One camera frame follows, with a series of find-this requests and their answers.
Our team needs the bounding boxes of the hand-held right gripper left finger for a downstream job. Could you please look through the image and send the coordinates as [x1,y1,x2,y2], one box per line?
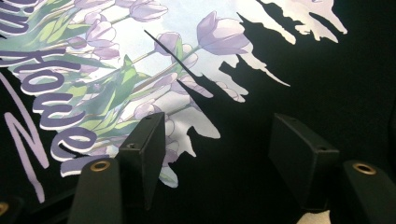
[118,111,166,211]

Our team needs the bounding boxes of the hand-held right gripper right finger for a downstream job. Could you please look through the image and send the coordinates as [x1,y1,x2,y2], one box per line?
[268,113,340,214]

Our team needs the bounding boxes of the black flower print t-shirt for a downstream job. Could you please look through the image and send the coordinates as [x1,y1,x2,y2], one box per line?
[0,0,396,224]

